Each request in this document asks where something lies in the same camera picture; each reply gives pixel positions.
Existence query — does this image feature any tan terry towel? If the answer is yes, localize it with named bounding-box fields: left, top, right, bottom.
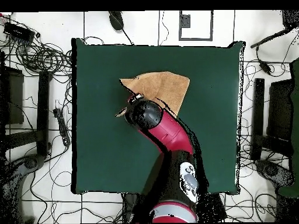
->
left=114, top=71, right=190, bottom=118

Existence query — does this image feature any dark green table cloth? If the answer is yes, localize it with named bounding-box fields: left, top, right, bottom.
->
left=71, top=37, right=246, bottom=195

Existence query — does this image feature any black power strip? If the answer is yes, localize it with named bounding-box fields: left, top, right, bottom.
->
left=53, top=107, right=71, bottom=148

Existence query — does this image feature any person's foot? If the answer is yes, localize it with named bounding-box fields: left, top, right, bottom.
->
left=108, top=10, right=125, bottom=32

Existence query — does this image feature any dark grey square plate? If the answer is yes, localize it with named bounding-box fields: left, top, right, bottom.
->
left=179, top=14, right=191, bottom=29

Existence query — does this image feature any black stand bar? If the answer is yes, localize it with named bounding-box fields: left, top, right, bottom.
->
left=251, top=78, right=266, bottom=162
left=36, top=70, right=53, bottom=156

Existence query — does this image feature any dark panel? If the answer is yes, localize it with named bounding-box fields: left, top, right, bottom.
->
left=266, top=79, right=294, bottom=142
left=0, top=66, right=25, bottom=125

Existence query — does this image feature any grey stand base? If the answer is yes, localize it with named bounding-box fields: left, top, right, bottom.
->
left=0, top=153, right=46, bottom=223
left=254, top=159, right=295, bottom=187

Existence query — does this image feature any black electronics box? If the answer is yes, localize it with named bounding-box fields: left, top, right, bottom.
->
left=3, top=22, right=36, bottom=43

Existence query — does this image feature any black power adapter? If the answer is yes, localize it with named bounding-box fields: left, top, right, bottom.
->
left=258, top=59, right=273, bottom=76

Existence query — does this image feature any black tripod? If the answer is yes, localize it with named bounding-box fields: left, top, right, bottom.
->
left=250, top=9, right=299, bottom=49

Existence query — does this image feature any green cloth beside table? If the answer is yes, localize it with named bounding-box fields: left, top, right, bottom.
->
left=277, top=58, right=299, bottom=199

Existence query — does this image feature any thin black cable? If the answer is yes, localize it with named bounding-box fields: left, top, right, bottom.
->
left=121, top=27, right=134, bottom=46

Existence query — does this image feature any grey square floor frame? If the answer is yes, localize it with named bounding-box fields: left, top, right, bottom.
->
left=178, top=10, right=214, bottom=42

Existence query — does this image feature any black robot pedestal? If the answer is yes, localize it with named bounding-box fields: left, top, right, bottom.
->
left=122, top=193, right=143, bottom=223

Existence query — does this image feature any coiled black cable bundle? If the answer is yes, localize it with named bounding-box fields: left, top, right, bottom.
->
left=13, top=39, right=73, bottom=75

